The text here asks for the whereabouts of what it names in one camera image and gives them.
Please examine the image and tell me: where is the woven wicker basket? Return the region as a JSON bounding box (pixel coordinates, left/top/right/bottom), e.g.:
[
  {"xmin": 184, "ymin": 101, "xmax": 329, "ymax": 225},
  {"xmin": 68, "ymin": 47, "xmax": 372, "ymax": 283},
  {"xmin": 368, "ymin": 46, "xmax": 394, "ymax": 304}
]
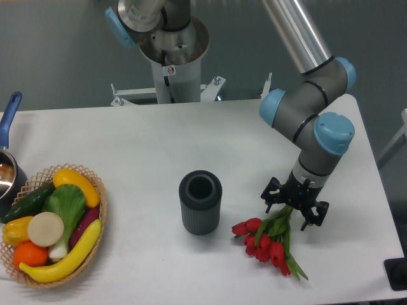
[{"xmin": 1, "ymin": 163, "xmax": 107, "ymax": 289}]

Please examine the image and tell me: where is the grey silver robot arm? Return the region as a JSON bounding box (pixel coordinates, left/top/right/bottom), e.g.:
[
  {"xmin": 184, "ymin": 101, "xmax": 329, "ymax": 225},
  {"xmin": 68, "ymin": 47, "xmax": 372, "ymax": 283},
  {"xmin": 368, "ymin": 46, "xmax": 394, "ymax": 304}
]
[{"xmin": 105, "ymin": 1, "xmax": 356, "ymax": 226}]

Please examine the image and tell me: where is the orange fruit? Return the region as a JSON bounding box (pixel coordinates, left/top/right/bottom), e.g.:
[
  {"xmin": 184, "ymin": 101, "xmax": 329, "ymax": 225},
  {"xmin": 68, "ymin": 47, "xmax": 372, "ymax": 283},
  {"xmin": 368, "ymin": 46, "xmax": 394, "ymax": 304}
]
[{"xmin": 13, "ymin": 241, "xmax": 48, "ymax": 270}]

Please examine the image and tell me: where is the white metal mounting frame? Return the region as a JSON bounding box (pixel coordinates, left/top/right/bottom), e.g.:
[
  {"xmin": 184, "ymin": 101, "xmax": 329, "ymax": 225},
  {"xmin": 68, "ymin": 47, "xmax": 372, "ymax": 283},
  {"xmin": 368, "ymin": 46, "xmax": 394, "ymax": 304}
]
[{"xmin": 110, "ymin": 72, "xmax": 273, "ymax": 107}]

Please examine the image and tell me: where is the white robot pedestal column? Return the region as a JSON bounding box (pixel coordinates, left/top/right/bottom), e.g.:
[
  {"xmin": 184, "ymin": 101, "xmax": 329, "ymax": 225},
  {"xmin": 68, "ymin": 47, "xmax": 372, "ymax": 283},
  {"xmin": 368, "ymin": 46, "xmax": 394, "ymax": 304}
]
[{"xmin": 150, "ymin": 60, "xmax": 201, "ymax": 104}]

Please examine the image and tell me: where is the blue handled saucepan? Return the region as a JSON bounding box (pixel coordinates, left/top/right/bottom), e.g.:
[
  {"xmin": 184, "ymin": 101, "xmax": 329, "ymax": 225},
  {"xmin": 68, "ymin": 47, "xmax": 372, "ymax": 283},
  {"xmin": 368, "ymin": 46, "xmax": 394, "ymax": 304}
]
[{"xmin": 1, "ymin": 91, "xmax": 27, "ymax": 217}]

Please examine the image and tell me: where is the purple eggplant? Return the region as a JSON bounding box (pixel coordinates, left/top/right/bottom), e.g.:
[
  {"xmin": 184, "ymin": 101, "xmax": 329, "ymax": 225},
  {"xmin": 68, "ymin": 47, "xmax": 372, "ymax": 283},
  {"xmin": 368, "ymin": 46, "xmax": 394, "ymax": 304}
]
[{"xmin": 69, "ymin": 207, "xmax": 100, "ymax": 249}]

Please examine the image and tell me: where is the dark grey ribbed vase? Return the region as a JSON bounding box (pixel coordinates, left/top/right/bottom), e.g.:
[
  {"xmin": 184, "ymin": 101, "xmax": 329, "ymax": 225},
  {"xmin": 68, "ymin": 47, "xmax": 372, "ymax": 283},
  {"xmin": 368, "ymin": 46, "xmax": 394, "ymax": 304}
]
[{"xmin": 179, "ymin": 170, "xmax": 223, "ymax": 236}]

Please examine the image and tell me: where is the yellow bell pepper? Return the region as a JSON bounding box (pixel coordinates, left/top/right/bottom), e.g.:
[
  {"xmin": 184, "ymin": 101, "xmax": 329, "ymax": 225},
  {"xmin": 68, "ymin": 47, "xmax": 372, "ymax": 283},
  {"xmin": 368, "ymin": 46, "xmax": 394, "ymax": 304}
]
[{"xmin": 2, "ymin": 216, "xmax": 34, "ymax": 247}]

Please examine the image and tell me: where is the green lettuce with white stem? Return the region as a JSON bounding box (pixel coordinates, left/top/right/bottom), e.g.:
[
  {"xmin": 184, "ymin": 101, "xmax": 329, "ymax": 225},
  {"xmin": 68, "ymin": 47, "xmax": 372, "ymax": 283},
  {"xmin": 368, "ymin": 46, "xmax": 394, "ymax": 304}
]
[{"xmin": 42, "ymin": 184, "xmax": 86, "ymax": 262}]

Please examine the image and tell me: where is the yellow banana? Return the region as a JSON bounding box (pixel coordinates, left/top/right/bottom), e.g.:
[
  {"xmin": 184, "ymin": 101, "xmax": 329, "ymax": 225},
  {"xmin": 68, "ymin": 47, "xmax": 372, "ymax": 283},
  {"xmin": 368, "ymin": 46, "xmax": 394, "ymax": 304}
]
[{"xmin": 19, "ymin": 219, "xmax": 102, "ymax": 283}]

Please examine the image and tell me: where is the red tulip bouquet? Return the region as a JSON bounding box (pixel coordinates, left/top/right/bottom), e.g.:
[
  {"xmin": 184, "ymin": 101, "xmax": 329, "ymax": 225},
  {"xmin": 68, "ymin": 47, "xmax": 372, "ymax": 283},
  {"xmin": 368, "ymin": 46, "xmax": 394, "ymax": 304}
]
[{"xmin": 231, "ymin": 205, "xmax": 308, "ymax": 280}]

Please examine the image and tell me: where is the yellow squash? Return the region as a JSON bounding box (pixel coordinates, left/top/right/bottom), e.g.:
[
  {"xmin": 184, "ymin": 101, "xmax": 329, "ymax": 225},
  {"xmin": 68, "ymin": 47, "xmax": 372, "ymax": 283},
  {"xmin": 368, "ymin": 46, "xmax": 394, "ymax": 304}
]
[{"xmin": 52, "ymin": 168, "xmax": 100, "ymax": 208}]

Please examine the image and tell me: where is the black device at table edge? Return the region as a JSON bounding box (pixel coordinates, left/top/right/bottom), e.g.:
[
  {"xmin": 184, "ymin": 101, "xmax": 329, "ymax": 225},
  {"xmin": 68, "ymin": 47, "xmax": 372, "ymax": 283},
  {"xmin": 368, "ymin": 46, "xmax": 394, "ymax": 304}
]
[{"xmin": 383, "ymin": 257, "xmax": 406, "ymax": 291}]

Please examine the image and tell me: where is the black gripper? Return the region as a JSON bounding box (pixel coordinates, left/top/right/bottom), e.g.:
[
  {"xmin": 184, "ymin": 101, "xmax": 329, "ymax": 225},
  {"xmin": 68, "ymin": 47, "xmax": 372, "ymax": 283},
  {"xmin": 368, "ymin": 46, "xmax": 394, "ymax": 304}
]
[{"xmin": 260, "ymin": 172, "xmax": 329, "ymax": 231}]

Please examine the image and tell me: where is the dark green cucumber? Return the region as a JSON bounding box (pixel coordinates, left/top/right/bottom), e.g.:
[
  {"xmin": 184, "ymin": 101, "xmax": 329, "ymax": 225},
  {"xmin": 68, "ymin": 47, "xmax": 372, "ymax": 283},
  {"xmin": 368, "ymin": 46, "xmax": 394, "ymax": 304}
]
[{"xmin": 1, "ymin": 182, "xmax": 55, "ymax": 224}]

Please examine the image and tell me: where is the beige round disc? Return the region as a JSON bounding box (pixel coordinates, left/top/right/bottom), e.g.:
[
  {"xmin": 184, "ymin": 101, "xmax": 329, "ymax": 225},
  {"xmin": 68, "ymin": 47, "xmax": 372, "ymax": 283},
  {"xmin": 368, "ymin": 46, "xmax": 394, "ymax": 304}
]
[{"xmin": 27, "ymin": 212, "xmax": 64, "ymax": 247}]

